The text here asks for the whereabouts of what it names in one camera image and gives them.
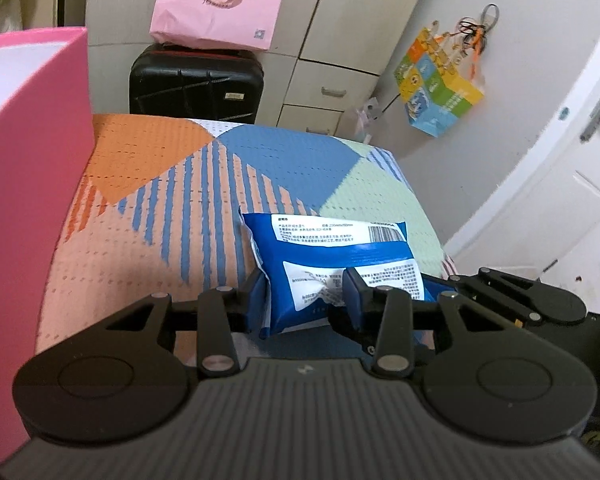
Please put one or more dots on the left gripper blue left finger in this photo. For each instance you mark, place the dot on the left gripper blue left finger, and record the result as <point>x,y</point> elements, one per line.
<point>257,290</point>

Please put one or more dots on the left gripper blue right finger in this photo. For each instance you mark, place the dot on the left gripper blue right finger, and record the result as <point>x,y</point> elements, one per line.
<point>359,301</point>

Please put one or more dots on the blue wet wipes pack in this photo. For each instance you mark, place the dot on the blue wet wipes pack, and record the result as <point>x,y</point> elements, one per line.
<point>304,258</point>

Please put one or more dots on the pink cardboard box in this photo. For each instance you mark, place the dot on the pink cardboard box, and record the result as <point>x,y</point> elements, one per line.
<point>46,139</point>

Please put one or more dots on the patchwork tablecloth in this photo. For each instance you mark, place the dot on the patchwork tablecloth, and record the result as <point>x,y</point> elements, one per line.
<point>159,209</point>

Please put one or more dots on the white door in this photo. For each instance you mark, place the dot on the white door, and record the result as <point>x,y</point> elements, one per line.
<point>544,220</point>

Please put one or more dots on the black suitcase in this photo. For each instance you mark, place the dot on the black suitcase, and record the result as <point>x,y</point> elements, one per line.
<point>177,82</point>

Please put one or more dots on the colourful paper gift bag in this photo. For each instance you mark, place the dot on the colourful paper gift bag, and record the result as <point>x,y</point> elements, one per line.
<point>439,77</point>

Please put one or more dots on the beige wardrobe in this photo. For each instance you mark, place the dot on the beige wardrobe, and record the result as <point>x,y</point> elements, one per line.
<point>319,57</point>

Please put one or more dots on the pink tote bag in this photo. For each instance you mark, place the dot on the pink tote bag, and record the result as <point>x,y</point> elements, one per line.
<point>215,24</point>

